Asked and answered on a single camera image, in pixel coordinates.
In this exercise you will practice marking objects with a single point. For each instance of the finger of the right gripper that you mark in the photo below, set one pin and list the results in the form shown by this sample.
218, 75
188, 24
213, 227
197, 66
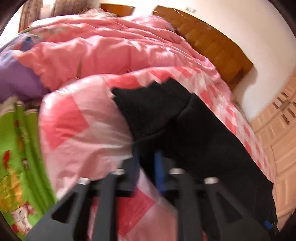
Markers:
271, 226

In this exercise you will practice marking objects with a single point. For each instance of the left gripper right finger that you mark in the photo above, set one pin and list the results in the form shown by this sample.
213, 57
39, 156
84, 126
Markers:
179, 187

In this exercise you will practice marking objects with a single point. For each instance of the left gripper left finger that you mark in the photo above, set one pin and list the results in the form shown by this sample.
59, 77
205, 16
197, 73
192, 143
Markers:
88, 211

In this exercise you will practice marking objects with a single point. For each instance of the black pants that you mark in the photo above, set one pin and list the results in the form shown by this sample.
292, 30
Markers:
166, 118

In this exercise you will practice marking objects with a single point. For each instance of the green cartoon blanket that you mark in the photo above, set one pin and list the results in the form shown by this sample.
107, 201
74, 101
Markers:
26, 191

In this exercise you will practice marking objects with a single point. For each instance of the pink checkered bed sheet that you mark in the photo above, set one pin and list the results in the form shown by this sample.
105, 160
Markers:
84, 134

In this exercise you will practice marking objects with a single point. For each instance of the light wooden wardrobe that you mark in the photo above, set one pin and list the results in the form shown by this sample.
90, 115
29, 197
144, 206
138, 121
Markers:
275, 128

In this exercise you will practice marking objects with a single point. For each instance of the purple cloth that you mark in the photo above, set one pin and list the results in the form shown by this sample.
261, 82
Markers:
19, 80

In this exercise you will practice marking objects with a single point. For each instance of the brown wooden headboard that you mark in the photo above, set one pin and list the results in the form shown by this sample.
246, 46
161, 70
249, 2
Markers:
228, 58

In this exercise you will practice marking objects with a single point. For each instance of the pink crumpled quilt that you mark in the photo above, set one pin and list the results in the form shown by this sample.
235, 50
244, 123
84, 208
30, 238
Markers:
79, 46

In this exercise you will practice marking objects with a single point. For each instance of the wooden nightstand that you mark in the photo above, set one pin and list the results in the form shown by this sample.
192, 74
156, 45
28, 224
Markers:
119, 10

